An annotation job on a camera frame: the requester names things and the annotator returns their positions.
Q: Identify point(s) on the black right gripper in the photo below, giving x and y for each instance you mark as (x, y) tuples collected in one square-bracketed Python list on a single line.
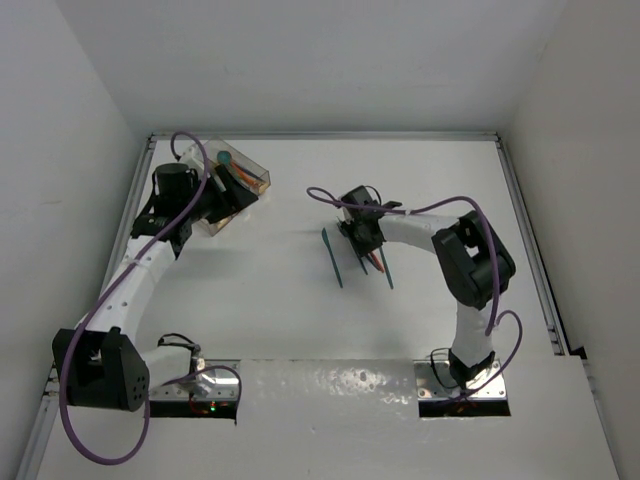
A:
[(363, 249)]

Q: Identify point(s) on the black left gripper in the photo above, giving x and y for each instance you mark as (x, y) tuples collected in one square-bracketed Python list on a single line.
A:
[(232, 199)]

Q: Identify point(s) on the orange plastic knife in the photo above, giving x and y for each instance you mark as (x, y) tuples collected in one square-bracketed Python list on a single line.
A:
[(376, 262)]

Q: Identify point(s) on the teal plastic knife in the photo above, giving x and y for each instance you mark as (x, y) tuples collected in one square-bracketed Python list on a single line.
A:
[(326, 241), (386, 268)]

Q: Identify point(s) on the teal plastic spoon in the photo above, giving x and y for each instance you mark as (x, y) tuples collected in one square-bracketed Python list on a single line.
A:
[(224, 157)]

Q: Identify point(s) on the yellow plastic spoon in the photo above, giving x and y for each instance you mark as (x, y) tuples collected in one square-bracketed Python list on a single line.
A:
[(248, 180)]

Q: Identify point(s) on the dark blue plastic spoon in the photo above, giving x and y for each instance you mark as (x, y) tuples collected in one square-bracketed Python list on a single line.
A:
[(248, 172)]

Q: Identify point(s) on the orange plastic spoon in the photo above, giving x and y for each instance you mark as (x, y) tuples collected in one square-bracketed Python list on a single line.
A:
[(233, 166)]

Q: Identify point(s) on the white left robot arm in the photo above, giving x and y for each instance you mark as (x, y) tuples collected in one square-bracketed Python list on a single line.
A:
[(99, 359)]

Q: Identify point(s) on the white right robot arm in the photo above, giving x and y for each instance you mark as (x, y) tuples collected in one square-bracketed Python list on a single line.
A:
[(474, 262)]

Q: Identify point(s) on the clear spoon container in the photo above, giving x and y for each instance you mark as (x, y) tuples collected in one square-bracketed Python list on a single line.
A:
[(212, 147)]

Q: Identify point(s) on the clear outer container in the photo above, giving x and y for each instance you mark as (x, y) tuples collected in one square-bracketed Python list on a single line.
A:
[(213, 228)]

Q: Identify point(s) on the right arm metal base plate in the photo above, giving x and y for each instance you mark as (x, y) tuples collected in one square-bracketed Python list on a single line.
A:
[(434, 382)]

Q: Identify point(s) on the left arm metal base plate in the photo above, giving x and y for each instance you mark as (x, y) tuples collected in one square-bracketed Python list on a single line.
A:
[(216, 380)]

